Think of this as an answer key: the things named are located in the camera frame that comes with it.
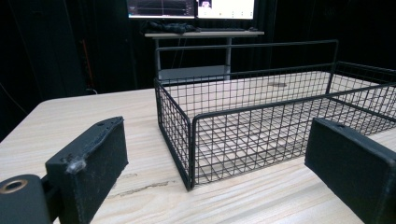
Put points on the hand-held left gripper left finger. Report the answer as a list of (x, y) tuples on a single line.
[(93, 161)]

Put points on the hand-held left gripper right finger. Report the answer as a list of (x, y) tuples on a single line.
[(351, 161)]

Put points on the dark cloth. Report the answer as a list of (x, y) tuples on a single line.
[(168, 27)]

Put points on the black computer mouse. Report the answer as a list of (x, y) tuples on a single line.
[(252, 29)]

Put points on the grey metal-legged desk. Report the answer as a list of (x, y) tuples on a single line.
[(202, 34)]

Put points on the computer monitor with graphs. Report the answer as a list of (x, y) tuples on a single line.
[(161, 8)]

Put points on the black keyboard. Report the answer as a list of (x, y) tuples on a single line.
[(221, 30)]

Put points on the computer monitor with white screen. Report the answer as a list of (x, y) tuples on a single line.
[(226, 8)]

